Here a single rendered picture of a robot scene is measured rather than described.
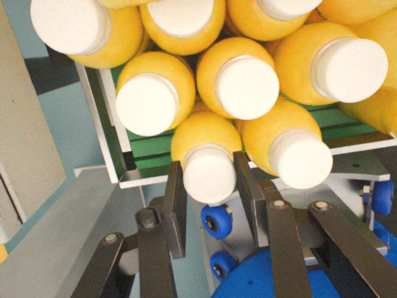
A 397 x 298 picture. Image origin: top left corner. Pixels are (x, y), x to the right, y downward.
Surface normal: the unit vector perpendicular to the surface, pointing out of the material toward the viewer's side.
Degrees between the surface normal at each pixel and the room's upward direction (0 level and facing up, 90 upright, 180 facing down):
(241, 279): 90
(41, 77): 90
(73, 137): 0
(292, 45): 76
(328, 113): 0
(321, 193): 90
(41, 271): 90
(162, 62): 68
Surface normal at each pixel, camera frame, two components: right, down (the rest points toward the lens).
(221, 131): 0.37, -0.68
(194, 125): -0.36, -0.76
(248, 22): -0.64, 0.76
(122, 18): 0.91, 0.04
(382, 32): -0.87, -0.30
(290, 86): -0.83, 0.54
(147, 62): -0.06, -0.70
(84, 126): 0.02, 0.35
